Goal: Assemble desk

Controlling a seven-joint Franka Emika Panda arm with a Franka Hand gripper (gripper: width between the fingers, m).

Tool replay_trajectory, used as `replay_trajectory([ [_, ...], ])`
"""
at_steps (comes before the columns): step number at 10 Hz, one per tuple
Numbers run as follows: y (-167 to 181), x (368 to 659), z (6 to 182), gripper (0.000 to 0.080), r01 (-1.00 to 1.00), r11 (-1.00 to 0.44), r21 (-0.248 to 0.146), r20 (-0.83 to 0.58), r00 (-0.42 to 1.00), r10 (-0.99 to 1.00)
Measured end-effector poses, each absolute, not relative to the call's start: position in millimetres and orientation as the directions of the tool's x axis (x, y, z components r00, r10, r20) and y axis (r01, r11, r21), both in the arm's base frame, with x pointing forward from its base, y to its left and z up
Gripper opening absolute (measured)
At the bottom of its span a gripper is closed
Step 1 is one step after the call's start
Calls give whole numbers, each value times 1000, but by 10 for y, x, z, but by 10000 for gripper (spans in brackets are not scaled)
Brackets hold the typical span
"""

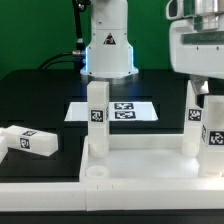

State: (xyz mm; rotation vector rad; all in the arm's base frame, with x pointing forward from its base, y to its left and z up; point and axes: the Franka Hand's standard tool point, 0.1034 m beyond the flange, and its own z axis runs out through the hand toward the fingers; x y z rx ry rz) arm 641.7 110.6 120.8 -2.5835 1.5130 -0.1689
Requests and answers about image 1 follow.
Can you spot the white left obstacle bar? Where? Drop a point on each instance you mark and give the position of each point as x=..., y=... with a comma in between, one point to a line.
x=3, y=148

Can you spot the white front obstacle bar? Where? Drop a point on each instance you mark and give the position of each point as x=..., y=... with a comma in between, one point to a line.
x=146, y=195

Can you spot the white obstacle bar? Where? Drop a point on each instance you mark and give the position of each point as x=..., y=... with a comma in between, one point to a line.
x=146, y=195
x=3, y=148

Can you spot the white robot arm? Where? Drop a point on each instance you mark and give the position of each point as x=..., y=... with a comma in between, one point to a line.
x=109, y=54

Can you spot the white sheet with tags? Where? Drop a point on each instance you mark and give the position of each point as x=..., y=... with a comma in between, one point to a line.
x=118, y=111

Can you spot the white desk top tray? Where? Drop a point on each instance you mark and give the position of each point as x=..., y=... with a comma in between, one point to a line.
x=142, y=157

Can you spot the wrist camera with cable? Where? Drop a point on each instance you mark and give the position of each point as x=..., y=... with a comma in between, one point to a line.
x=177, y=9

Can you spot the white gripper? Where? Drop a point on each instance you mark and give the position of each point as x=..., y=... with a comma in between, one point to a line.
x=197, y=53

